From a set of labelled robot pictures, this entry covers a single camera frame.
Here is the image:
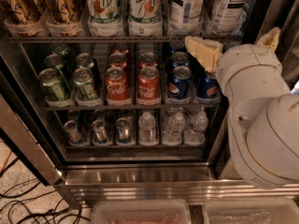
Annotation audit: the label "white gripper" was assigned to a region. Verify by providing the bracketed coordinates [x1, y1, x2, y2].
[185, 27, 290, 101]

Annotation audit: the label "white tea bottle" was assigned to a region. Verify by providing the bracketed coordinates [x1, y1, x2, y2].
[210, 0, 246, 24]
[170, 0, 204, 24]

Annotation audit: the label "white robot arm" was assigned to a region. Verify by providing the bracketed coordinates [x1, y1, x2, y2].
[184, 27, 299, 189]

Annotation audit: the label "right 7up bottle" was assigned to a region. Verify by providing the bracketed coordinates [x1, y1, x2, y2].
[129, 0, 160, 23]

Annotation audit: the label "7up bottle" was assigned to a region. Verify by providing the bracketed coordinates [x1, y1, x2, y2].
[87, 0, 119, 24]
[129, 0, 160, 23]

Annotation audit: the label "right water bottle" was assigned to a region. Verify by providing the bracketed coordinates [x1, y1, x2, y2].
[184, 111, 208, 146]

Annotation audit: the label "water bottle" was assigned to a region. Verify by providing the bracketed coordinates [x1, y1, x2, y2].
[138, 111, 157, 146]
[163, 112, 186, 146]
[184, 111, 208, 146]

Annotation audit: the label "middle water bottle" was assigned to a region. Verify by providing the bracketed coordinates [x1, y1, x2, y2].
[163, 112, 186, 146]

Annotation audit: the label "left water bottle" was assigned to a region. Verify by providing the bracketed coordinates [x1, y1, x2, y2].
[138, 111, 157, 146]

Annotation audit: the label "left 7up bottle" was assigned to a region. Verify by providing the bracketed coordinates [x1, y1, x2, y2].
[87, 0, 119, 24]

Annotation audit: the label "open fridge door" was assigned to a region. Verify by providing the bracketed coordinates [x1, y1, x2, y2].
[0, 56, 64, 187]

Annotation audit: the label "front right Pepsi can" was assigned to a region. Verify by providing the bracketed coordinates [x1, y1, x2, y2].
[196, 71, 219, 99]

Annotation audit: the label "pepsi can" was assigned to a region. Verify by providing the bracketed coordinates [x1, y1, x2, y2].
[168, 65, 192, 100]
[169, 51, 190, 70]
[196, 71, 219, 99]

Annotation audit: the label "middle left Pepsi can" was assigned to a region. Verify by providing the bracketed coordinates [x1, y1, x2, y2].
[169, 51, 190, 70]

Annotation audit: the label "front left Pepsi can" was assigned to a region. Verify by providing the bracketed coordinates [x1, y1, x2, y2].
[168, 65, 192, 100]

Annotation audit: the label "middle right Coca-Cola can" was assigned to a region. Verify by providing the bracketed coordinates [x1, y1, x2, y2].
[138, 51, 158, 68]

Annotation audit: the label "coca-cola can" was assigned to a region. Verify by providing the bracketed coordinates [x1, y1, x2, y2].
[108, 52, 127, 71]
[138, 51, 158, 68]
[105, 67, 129, 101]
[137, 66, 160, 100]

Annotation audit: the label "front right Coca-Cola can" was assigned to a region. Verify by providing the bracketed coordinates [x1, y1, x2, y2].
[137, 66, 160, 100]

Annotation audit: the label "middle left Coca-Cola can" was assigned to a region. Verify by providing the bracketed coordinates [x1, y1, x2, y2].
[108, 52, 127, 71]

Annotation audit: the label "front left Coca-Cola can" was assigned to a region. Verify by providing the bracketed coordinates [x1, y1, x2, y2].
[105, 67, 129, 101]

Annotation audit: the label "silver blue can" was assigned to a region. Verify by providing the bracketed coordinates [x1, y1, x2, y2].
[115, 118, 131, 143]
[64, 120, 84, 144]
[92, 119, 108, 144]

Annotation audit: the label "green can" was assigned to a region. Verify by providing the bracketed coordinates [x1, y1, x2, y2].
[73, 67, 99, 101]
[76, 53, 97, 72]
[44, 53, 68, 78]
[38, 68, 70, 102]

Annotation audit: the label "right clear plastic bin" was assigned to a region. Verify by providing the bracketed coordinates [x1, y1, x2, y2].
[202, 197, 299, 224]

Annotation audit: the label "clear plastic bin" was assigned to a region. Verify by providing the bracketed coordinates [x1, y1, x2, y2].
[91, 200, 192, 224]
[202, 197, 299, 224]

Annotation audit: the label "gold tall can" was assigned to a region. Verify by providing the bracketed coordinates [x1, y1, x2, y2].
[45, 0, 83, 25]
[0, 0, 41, 25]

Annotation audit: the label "middle left green can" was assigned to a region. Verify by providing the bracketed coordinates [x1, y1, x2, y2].
[44, 53, 68, 78]

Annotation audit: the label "left silver blue can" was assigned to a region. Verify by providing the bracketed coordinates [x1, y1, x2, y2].
[64, 120, 84, 144]

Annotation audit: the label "left clear plastic bin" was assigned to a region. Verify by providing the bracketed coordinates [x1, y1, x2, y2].
[91, 200, 192, 224]

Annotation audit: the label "front left green can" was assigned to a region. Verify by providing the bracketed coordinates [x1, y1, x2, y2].
[38, 68, 70, 102]

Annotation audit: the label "left gold tall can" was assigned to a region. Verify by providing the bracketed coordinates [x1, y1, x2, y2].
[0, 0, 41, 25]

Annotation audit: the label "middle wire shelf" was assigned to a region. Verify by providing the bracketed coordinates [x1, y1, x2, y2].
[43, 104, 217, 111]

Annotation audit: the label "wire shelf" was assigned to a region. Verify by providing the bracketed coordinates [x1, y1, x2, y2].
[2, 35, 242, 43]
[43, 104, 217, 111]

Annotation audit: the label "top wire shelf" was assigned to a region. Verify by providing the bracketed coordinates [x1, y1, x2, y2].
[2, 35, 242, 43]

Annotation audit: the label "black floor cables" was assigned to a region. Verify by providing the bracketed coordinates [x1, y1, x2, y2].
[0, 157, 92, 224]

